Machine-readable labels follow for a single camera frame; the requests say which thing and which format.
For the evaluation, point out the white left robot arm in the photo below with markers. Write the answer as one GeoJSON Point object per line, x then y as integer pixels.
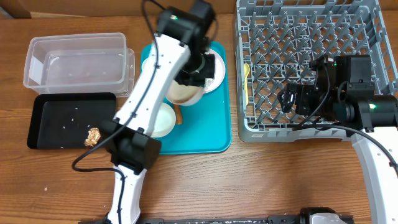
{"type": "Point", "coordinates": [179, 54]}

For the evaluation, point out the black waste tray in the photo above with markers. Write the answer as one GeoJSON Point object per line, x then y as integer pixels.
{"type": "Point", "coordinates": [63, 121]}

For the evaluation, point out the clear plastic bin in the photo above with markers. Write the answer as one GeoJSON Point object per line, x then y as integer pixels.
{"type": "Point", "coordinates": [80, 63]}

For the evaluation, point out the large white plate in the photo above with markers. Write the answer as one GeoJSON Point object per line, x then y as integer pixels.
{"type": "Point", "coordinates": [212, 84]}

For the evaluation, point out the brown food lump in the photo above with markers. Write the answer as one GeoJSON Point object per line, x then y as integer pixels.
{"type": "Point", "coordinates": [93, 137]}

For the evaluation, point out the white bowl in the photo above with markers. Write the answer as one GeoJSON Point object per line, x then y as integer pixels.
{"type": "Point", "coordinates": [165, 121]}

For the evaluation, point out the white paper cup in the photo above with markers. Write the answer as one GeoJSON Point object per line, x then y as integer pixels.
{"type": "Point", "coordinates": [143, 64]}

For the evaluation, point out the yellow plastic spoon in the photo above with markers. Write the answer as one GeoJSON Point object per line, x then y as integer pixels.
{"type": "Point", "coordinates": [247, 71]}

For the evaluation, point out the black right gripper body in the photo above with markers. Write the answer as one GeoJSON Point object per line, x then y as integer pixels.
{"type": "Point", "coordinates": [308, 101]}

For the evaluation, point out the grey dishwasher rack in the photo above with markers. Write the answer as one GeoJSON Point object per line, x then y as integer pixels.
{"type": "Point", "coordinates": [278, 39]}

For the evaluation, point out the teal plastic tray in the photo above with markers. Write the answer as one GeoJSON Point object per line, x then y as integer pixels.
{"type": "Point", "coordinates": [206, 126]}

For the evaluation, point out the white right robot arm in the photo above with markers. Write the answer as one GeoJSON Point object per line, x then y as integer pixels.
{"type": "Point", "coordinates": [343, 97]}

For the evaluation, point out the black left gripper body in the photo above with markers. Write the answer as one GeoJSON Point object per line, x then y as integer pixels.
{"type": "Point", "coordinates": [196, 68]}

